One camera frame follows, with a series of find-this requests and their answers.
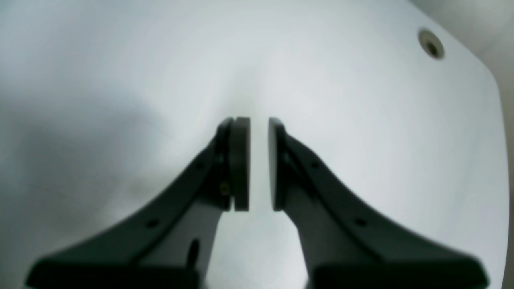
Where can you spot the right table cable grommet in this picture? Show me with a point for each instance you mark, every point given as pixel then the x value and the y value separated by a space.
pixel 431 44

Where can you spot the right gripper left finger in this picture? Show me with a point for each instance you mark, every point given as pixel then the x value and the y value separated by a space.
pixel 167 244

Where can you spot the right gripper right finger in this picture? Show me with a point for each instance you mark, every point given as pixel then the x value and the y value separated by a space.
pixel 347 244

